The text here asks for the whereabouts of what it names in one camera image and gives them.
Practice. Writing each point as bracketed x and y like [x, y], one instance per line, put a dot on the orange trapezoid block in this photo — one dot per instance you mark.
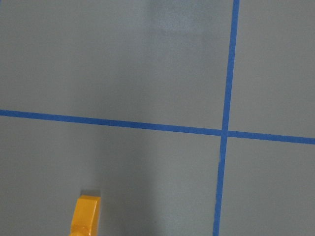
[86, 215]

